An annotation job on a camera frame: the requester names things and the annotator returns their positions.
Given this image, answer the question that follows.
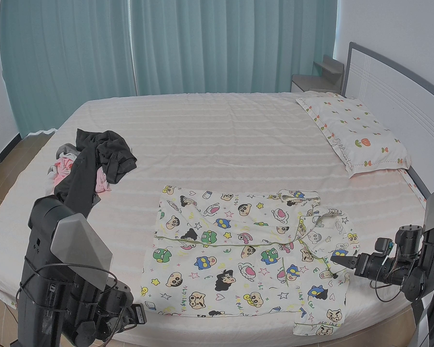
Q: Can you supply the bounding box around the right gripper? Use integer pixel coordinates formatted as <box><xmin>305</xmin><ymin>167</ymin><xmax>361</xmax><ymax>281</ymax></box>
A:
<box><xmin>331</xmin><ymin>252</ymin><xmax>386</xmax><ymax>277</ymax></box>

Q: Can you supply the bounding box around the blue-green curtain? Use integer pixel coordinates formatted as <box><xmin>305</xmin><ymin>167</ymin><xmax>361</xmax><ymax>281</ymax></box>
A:
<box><xmin>0</xmin><ymin>0</ymin><xmax>138</xmax><ymax>138</ymax></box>
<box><xmin>130</xmin><ymin>0</ymin><xmax>339</xmax><ymax>97</ymax></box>

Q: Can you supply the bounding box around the white printed pillow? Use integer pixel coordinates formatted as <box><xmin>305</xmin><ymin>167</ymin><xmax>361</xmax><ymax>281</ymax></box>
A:
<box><xmin>296</xmin><ymin>91</ymin><xmax>413</xmax><ymax>179</ymax></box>

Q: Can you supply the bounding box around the grey bedside table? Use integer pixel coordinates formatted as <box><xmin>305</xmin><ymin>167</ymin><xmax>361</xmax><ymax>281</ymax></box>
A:
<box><xmin>291</xmin><ymin>54</ymin><xmax>345</xmax><ymax>95</ymax></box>

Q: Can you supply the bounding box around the bed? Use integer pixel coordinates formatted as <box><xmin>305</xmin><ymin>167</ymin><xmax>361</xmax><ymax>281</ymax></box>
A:
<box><xmin>0</xmin><ymin>42</ymin><xmax>434</xmax><ymax>344</ymax></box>

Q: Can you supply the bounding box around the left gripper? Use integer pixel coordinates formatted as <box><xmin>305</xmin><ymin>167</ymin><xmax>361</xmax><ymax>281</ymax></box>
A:
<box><xmin>123</xmin><ymin>302</ymin><xmax>148</xmax><ymax>326</ymax></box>

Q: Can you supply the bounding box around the white printed pyjama top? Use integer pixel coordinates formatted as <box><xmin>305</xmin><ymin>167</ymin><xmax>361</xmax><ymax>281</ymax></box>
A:
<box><xmin>139</xmin><ymin>185</ymin><xmax>362</xmax><ymax>336</ymax></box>

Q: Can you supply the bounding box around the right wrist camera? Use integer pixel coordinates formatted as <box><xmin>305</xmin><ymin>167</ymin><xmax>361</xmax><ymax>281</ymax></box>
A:
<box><xmin>374</xmin><ymin>238</ymin><xmax>395</xmax><ymax>256</ymax></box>

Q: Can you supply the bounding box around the pile of clothes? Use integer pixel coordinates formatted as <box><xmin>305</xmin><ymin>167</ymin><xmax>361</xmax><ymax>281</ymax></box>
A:
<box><xmin>46</xmin><ymin>129</ymin><xmax>138</xmax><ymax>216</ymax></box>

